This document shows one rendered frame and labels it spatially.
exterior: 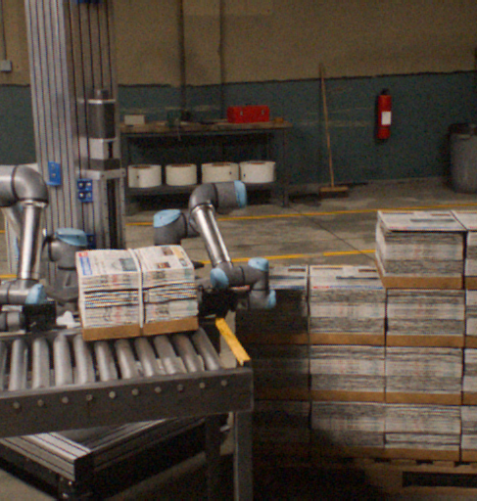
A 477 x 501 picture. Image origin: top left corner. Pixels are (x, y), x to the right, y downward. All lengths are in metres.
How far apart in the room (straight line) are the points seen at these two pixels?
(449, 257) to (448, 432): 0.69
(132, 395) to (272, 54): 7.76
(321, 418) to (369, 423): 0.19
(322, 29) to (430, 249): 7.03
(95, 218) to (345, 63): 6.97
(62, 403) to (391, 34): 8.39
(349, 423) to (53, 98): 1.74
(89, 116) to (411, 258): 1.39
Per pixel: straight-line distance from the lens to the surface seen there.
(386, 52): 10.50
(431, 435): 3.64
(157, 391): 2.61
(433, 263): 3.40
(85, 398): 2.60
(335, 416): 3.58
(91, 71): 3.67
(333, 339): 3.46
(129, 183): 9.37
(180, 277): 2.93
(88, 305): 2.92
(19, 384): 2.68
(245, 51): 10.01
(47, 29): 3.68
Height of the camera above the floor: 1.76
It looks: 13 degrees down
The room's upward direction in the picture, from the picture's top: 1 degrees counter-clockwise
